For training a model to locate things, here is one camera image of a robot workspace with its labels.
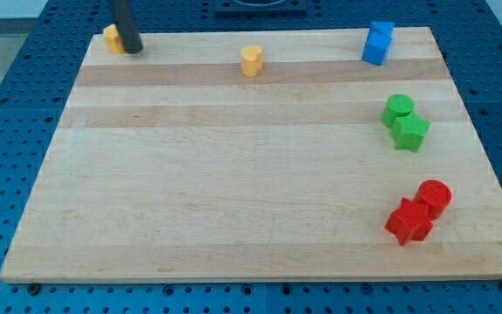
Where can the yellow heart block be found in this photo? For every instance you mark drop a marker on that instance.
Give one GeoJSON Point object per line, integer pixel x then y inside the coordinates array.
{"type": "Point", "coordinates": [251, 60]}

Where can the green star block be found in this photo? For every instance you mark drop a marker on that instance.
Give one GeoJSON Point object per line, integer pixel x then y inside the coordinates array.
{"type": "Point", "coordinates": [408, 132]}

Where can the red star block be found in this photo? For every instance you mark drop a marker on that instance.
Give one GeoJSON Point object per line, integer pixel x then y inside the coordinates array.
{"type": "Point", "coordinates": [409, 222]}

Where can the light wooden board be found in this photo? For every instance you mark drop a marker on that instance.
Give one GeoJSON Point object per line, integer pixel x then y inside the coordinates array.
{"type": "Point", "coordinates": [173, 166]}

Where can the green cylinder block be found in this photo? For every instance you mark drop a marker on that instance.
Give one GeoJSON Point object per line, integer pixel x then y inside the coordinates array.
{"type": "Point", "coordinates": [397, 105]}

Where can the yellow block at corner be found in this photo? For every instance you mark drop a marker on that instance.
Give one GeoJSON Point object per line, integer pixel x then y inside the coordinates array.
{"type": "Point", "coordinates": [113, 40]}

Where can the blue block behind cube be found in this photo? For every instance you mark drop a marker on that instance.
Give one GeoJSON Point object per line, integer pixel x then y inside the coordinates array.
{"type": "Point", "coordinates": [384, 28]}

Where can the red cylinder block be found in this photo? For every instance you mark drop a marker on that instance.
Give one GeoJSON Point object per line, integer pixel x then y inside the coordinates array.
{"type": "Point", "coordinates": [435, 195]}

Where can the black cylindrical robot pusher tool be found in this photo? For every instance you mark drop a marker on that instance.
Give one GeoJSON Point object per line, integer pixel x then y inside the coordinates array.
{"type": "Point", "coordinates": [125, 22]}

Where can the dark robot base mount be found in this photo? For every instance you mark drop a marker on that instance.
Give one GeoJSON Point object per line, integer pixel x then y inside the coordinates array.
{"type": "Point", "coordinates": [259, 6]}

